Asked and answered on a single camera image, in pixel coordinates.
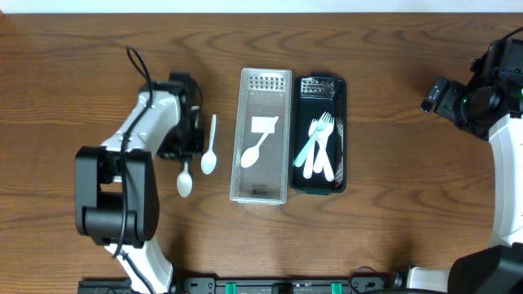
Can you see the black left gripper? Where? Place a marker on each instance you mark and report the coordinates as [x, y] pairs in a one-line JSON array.
[[180, 151]]

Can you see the mint green plastic fork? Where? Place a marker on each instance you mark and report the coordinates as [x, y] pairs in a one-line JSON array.
[[321, 125]]

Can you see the clear plastic basket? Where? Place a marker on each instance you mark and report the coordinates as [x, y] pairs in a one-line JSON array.
[[262, 93]]

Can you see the dark green plastic basket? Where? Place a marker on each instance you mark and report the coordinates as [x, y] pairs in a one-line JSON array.
[[313, 95]]

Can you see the white plastic fork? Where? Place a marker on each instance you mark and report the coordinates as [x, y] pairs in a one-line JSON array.
[[308, 165]]

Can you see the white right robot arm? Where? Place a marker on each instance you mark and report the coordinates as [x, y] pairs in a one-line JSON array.
[[494, 116]]

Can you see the white fork in basket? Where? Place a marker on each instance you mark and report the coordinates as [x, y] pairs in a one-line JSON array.
[[329, 134]]

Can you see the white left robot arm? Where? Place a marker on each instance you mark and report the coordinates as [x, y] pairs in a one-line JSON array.
[[116, 194]]

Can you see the white spoon long diagonal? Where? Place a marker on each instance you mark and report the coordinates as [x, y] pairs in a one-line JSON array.
[[265, 124]]

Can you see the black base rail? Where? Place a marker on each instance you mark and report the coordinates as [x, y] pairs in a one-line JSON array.
[[361, 281]]

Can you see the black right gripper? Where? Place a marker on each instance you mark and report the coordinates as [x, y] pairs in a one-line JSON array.
[[446, 104]]

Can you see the pink plastic fork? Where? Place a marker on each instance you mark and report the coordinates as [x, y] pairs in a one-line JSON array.
[[328, 169]]

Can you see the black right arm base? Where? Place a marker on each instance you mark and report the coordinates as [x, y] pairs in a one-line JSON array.
[[495, 270]]

